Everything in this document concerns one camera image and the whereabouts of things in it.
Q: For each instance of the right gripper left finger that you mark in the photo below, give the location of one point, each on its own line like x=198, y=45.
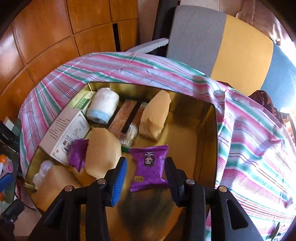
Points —
x=115, y=179

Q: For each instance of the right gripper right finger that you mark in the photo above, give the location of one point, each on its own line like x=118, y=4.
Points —
x=176, y=179

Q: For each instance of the purple snack packet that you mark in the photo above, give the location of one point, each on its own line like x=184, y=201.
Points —
x=77, y=154
x=149, y=170

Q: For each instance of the green cracker packet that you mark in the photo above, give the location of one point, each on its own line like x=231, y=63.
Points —
x=123, y=118
x=130, y=128

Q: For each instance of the small yellow sponge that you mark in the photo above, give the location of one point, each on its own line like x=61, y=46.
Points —
x=55, y=181

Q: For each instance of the medium yellow sponge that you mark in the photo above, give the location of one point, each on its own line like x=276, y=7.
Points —
x=154, y=116

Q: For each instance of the clear plastic bag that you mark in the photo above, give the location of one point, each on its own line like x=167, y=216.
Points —
x=43, y=170

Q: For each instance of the large yellow sponge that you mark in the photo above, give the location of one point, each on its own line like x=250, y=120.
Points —
x=103, y=152

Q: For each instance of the white cardboard box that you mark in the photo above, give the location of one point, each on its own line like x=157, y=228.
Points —
x=70, y=125

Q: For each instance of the striped pink green tablecloth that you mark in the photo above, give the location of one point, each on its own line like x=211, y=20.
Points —
x=256, y=155

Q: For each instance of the green white small box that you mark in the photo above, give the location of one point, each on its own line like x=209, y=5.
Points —
x=84, y=103

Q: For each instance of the dark red cloth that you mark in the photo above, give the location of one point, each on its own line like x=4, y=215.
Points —
x=262, y=98

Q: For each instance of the grey yellow blue mattress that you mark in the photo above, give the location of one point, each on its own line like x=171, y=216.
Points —
x=229, y=50

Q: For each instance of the wooden wardrobe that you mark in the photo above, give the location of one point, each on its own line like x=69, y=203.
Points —
x=39, y=36

